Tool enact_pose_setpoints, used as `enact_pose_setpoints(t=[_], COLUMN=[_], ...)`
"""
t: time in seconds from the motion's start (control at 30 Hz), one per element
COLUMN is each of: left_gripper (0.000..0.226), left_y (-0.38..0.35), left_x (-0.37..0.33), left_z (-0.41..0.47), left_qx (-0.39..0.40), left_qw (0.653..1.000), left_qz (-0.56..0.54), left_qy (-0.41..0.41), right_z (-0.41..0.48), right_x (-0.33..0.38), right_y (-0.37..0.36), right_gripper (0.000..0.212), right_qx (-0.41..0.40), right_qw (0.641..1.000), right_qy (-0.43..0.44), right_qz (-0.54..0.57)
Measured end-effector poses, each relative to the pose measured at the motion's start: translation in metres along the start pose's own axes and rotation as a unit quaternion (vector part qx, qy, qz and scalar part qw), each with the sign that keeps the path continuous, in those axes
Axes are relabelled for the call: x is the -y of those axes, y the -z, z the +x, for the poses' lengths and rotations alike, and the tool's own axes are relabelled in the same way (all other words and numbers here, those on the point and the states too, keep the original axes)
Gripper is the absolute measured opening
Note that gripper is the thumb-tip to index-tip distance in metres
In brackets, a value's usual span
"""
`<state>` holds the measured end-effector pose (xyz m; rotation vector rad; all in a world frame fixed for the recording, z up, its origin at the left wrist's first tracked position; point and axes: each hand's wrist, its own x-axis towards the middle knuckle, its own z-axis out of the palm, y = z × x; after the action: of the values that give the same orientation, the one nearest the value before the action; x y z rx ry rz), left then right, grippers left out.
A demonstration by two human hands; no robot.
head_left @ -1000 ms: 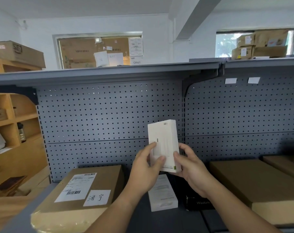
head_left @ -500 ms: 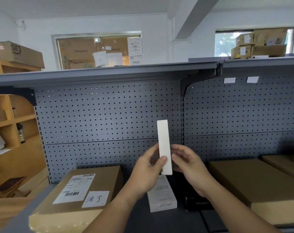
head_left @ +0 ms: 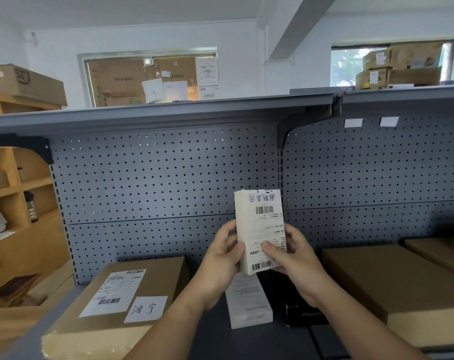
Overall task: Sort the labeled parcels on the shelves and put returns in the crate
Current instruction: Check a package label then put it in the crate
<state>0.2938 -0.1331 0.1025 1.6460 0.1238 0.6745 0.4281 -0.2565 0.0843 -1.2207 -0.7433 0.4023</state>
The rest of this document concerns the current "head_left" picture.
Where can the person's right hand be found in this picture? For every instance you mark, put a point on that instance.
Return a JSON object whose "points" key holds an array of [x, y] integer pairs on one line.
{"points": [[305, 269]]}

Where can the person's left hand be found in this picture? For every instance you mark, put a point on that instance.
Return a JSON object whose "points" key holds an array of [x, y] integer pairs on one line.
{"points": [[219, 269]]}

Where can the black box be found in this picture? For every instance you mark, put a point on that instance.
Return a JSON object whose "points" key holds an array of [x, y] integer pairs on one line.
{"points": [[277, 296]]}

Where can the small white box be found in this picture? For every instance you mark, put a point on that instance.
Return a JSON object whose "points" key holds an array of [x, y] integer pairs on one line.
{"points": [[257, 221], [249, 303]]}

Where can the brown labelled parcel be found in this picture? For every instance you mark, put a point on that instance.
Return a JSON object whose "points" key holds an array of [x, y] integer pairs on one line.
{"points": [[167, 273]]}

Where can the grey metal pegboard shelf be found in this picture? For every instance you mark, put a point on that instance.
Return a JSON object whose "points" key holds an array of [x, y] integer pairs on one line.
{"points": [[155, 172]]}

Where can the person's left forearm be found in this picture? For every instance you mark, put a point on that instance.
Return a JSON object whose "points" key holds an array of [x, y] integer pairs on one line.
{"points": [[167, 333]]}

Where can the person's right forearm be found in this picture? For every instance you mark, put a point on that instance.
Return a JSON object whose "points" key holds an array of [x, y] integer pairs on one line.
{"points": [[362, 329]]}

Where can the white sticker label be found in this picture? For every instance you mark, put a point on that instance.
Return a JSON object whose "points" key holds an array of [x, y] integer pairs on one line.
{"points": [[389, 121], [353, 123]]}

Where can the flattened cardboard sheets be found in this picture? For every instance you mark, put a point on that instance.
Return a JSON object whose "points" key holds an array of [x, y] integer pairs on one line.
{"points": [[58, 284]]}

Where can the white printed carton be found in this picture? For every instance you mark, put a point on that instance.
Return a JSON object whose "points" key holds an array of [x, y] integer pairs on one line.
{"points": [[209, 93], [207, 71]]}

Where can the white paper sheet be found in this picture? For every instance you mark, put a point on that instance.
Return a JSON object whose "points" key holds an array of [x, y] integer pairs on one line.
{"points": [[177, 91], [153, 91]]}

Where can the black bottle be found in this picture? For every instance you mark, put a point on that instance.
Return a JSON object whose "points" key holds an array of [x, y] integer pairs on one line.
{"points": [[31, 206]]}

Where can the dark brown flat case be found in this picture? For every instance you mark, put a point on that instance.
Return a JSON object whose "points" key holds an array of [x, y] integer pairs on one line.
{"points": [[18, 286]]}

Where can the small labelled cardboard carton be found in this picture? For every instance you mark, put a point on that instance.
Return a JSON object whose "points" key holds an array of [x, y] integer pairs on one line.
{"points": [[377, 59], [371, 78]]}

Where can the cardboard boxes at window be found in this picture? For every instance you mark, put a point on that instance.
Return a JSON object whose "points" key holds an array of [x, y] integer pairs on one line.
{"points": [[345, 65]]}

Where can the cardboard-covered window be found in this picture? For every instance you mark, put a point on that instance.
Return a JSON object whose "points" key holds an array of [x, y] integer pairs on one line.
{"points": [[114, 80]]}

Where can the wooden desk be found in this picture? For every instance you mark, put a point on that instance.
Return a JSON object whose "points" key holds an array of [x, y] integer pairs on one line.
{"points": [[9, 329]]}

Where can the large printed cardboard carton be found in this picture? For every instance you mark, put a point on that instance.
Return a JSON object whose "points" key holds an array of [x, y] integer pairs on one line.
{"points": [[24, 84]]}

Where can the wooden wall cabinet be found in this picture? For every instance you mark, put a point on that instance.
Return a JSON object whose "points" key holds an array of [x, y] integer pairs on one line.
{"points": [[31, 251]]}

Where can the white wall camera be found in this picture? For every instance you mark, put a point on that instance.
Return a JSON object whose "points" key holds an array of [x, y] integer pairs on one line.
{"points": [[31, 38]]}

